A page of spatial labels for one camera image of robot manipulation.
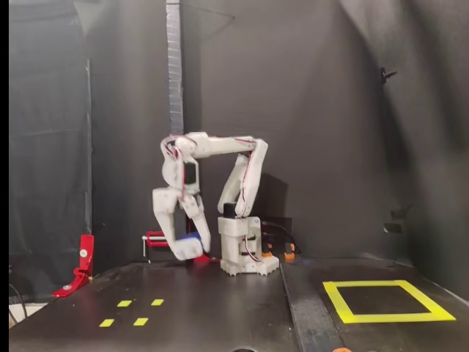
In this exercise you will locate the small yellow tape marker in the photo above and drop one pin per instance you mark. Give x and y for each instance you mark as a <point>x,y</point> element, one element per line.
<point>124,303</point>
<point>157,302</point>
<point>107,322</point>
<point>141,321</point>

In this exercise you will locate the black mesh curtain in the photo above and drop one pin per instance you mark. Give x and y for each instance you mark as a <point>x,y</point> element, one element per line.
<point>47,110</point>

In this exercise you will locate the tall black post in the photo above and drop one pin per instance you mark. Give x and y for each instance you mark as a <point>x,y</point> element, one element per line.
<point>175,91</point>

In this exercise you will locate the black tape piece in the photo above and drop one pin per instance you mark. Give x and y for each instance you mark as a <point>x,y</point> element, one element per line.
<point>399,213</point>
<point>393,228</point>

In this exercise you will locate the black flat strip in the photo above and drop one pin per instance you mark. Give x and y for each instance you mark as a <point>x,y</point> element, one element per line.
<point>308,311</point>

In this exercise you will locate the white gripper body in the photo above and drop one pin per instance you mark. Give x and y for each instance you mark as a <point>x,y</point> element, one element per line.
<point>163,202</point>

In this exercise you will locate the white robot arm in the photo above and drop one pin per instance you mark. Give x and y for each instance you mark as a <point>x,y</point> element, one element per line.
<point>227,144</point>

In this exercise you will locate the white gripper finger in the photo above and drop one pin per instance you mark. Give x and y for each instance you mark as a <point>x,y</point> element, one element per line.
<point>198,216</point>
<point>166,227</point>

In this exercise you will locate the yellow tape square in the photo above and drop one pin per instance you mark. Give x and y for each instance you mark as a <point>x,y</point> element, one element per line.
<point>366,284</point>

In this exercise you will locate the blue white charger block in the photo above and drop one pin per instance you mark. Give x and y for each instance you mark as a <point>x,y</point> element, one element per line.
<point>187,249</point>

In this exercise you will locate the red screw clamp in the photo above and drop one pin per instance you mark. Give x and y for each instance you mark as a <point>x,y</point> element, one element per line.
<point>155,234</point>

